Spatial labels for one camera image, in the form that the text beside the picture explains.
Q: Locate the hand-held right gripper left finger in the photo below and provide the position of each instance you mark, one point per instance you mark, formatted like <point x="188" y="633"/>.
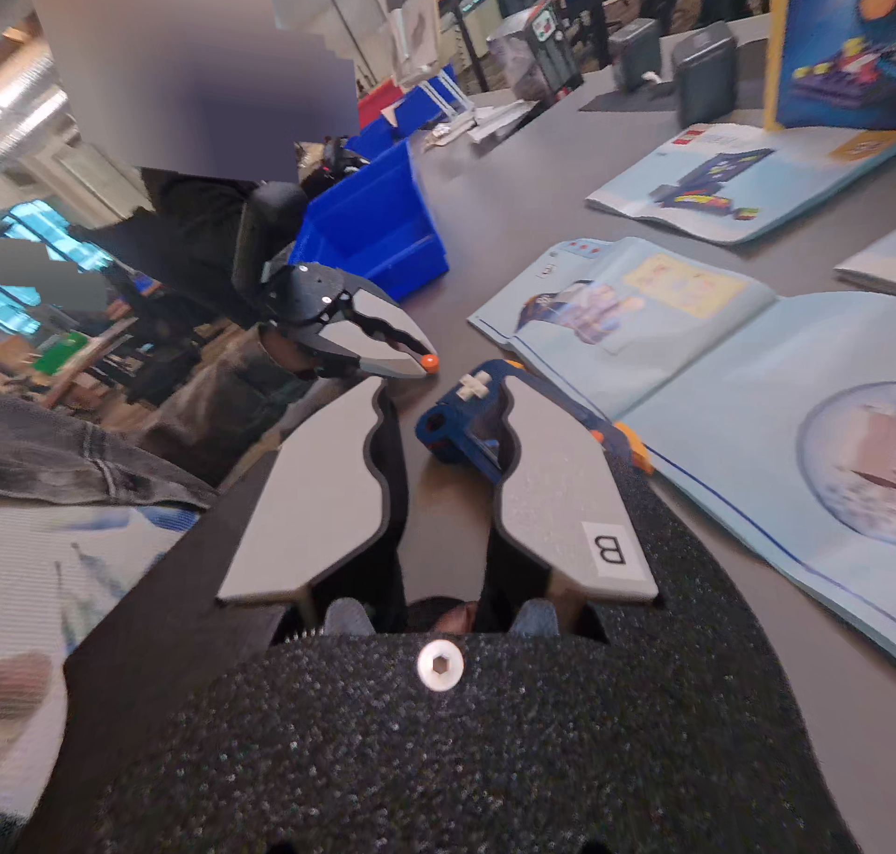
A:
<point x="315" y="504"/>

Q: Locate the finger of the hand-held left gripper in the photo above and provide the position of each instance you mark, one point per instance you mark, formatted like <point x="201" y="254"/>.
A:
<point x="343" y="345"/>
<point x="392" y="312"/>

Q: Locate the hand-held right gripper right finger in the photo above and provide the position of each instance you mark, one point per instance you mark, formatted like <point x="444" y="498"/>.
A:
<point x="560" y="490"/>

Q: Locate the blue brick game console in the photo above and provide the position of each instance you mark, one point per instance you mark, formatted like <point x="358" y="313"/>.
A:
<point x="455" y="434"/>

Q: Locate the person's left forearm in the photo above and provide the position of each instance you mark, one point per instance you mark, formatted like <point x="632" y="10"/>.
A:
<point x="210" y="413"/>

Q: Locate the person's left hand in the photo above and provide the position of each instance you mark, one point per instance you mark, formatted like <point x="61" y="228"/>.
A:
<point x="280" y="354"/>

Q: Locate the black office chair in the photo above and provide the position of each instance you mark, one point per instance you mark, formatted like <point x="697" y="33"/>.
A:
<point x="269" y="231"/>

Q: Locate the blue plastic bin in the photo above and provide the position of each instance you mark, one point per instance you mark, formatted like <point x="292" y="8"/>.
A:
<point x="378" y="217"/>
<point x="374" y="137"/>
<point x="420" y="102"/>

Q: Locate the open light blue instruction booklet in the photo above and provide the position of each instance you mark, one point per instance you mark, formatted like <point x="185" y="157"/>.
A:
<point x="700" y="378"/>

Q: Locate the red plastic bin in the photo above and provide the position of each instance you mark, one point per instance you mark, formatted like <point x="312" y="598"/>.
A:
<point x="374" y="98"/>

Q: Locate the loose white papers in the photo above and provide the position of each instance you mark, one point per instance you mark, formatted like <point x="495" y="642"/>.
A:
<point x="490" y="123"/>

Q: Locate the person's white printed shirt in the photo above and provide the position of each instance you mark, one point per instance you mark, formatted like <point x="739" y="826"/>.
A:
<point x="70" y="588"/>

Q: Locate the white book stand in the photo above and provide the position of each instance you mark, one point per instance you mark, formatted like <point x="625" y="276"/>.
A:
<point x="420" y="35"/>

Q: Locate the dark cardboard box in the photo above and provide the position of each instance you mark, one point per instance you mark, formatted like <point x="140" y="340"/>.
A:
<point x="539" y="56"/>

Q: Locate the black desk mat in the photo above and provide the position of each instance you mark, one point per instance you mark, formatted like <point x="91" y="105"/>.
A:
<point x="630" y="102"/>

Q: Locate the small grey box device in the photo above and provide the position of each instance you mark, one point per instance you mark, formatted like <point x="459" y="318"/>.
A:
<point x="633" y="56"/>

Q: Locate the closed instruction booklet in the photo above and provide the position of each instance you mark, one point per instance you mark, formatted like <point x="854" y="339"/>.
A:
<point x="770" y="189"/>

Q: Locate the white instruction booklet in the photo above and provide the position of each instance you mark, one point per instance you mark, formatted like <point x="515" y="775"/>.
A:
<point x="875" y="266"/>

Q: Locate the large grey box device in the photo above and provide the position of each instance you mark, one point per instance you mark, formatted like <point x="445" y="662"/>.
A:
<point x="707" y="77"/>

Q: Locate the blue toy box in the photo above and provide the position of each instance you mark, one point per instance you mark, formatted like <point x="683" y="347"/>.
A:
<point x="833" y="42"/>

